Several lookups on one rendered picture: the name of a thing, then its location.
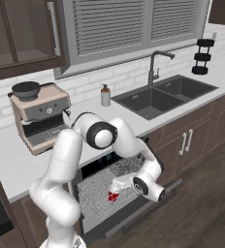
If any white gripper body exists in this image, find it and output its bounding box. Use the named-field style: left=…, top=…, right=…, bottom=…
left=110, top=175, right=137, bottom=195

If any red cup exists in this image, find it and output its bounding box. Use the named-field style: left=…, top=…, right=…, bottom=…
left=108, top=190, right=119, bottom=202

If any grey dishwasher rack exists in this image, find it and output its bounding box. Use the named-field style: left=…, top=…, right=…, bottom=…
left=76, top=154, right=151, bottom=225

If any dishwasher door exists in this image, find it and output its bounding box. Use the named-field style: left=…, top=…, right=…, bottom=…
left=80, top=177, right=184, bottom=241

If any dark wood base cupboard door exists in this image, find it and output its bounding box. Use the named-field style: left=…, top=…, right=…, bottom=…
left=148, top=124, right=189, bottom=182
left=181, top=110, right=215, bottom=171

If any grey soap dispenser bottle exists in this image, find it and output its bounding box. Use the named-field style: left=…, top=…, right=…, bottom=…
left=100, top=82, right=112, bottom=108

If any dark grey double sink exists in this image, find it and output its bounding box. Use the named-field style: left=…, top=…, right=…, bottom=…
left=111, top=74, right=219, bottom=121

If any beige espresso machine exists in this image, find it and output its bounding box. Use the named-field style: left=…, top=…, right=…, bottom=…
left=7, top=80, right=72, bottom=156

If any dark grey tap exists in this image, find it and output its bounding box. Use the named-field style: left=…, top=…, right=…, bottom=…
left=147, top=49, right=177, bottom=88

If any grey window with blinds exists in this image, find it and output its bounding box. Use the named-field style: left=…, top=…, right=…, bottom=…
left=53, top=0, right=213, bottom=80

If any dark dishwasher door handle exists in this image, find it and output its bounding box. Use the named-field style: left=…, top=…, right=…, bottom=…
left=120, top=188, right=178, bottom=235

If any white cupboard handle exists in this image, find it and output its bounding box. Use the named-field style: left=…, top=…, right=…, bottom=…
left=178, top=132, right=187, bottom=156
left=185, top=128, right=194, bottom=152

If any silver wall cupboard handle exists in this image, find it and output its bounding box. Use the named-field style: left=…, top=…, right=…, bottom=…
left=47, top=1, right=62, bottom=57

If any dark wood wall cupboard door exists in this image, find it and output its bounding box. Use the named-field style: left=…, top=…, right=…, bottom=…
left=0, top=0, right=67, bottom=83

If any dark wood wall cupboard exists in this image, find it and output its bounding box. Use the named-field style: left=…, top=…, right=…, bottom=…
left=208, top=0, right=225, bottom=27

